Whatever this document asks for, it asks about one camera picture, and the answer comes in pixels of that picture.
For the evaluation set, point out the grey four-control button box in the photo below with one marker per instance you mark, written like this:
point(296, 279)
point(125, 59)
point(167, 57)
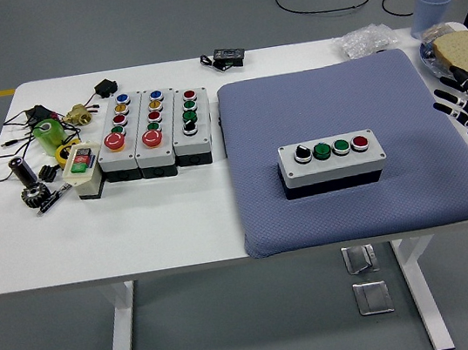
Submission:
point(330, 169)
point(203, 118)

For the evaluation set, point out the five-button box red mushroom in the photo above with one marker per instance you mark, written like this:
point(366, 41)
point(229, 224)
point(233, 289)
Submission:
point(167, 123)

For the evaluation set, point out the five-button box yellow-ringed mushroom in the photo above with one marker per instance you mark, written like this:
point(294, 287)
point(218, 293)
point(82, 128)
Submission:
point(113, 160)

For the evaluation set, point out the clear bag with bread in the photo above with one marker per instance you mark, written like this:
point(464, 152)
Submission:
point(432, 59)

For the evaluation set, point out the clear crinkled plastic bag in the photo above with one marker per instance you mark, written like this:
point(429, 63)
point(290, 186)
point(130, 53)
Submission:
point(366, 41)

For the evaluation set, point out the white table leg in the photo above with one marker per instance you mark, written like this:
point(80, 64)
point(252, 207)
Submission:
point(122, 341)
point(424, 296)

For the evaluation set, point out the open metal floor socket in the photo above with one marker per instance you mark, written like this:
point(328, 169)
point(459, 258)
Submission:
point(360, 259)

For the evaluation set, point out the blue-grey quilted mat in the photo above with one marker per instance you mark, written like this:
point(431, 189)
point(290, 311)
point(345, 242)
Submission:
point(294, 108)

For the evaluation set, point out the closed metal floor socket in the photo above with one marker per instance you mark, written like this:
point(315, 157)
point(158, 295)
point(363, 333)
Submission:
point(372, 298)

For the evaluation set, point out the black digital meter module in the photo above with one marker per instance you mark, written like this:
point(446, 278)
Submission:
point(230, 57)

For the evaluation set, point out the black servo motor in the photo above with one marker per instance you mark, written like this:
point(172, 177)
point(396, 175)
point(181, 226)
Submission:
point(106, 87)

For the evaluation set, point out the brass valve fitting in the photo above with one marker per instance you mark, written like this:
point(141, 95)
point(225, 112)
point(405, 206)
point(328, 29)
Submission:
point(77, 114)

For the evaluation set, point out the yellow tape roll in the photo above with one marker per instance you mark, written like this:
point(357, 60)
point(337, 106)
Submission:
point(62, 156)

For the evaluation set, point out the green translucent tape roll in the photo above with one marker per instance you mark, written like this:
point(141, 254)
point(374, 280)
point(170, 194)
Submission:
point(52, 138)

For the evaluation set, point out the black metal rod tool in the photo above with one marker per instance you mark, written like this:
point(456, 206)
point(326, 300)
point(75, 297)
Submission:
point(53, 199)

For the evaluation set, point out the small black finned heatsink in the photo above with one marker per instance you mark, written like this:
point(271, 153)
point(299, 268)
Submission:
point(48, 173)

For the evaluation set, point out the black power adapter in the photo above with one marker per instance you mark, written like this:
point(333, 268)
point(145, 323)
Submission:
point(40, 112)

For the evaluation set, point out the black steel gear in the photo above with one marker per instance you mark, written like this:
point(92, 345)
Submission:
point(36, 196)

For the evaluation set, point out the black metal cylinder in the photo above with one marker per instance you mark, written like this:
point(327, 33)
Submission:
point(24, 173)

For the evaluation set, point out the cream switch box green red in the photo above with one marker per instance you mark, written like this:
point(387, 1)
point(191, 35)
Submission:
point(87, 179)

